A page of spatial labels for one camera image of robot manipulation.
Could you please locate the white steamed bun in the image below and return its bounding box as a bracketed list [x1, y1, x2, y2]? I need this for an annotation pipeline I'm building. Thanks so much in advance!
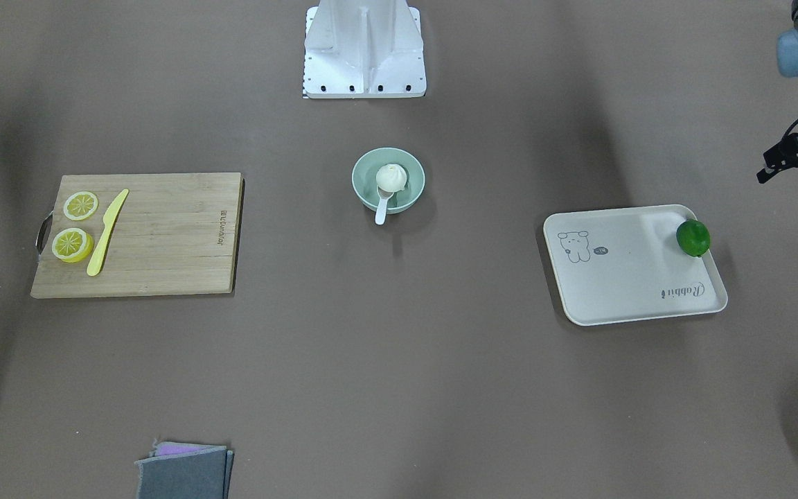
[375, 164, 408, 193]

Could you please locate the white ceramic spoon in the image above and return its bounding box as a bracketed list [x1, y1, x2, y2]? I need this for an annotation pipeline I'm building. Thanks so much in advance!
[375, 186, 395, 225]

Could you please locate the mint green bowl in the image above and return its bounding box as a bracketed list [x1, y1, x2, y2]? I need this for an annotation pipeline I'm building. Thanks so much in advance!
[351, 146, 427, 215]

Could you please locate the green lime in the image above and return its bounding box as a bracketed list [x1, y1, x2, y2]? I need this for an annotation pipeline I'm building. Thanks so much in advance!
[675, 219, 711, 258]

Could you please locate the cream rabbit tray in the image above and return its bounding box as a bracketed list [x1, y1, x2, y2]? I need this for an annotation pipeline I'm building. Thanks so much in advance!
[542, 204, 728, 326]

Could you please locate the bamboo cutting board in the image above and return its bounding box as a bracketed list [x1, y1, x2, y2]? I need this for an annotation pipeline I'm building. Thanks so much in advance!
[30, 173, 244, 298]

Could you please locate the yellow plastic knife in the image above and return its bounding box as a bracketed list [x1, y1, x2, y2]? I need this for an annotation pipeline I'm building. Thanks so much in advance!
[86, 189, 130, 276]

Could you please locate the folded grey cloth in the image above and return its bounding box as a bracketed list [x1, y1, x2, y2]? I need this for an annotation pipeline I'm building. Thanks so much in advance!
[135, 441, 234, 498]

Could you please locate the thin lemon slice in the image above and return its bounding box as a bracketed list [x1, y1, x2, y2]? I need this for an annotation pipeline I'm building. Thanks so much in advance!
[62, 191, 99, 221]

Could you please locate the thick lemon half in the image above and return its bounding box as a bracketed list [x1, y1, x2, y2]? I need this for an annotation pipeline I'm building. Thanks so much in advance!
[51, 227, 94, 264]

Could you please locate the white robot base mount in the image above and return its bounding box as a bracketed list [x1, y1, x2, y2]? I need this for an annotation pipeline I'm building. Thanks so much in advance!
[302, 1, 427, 99]

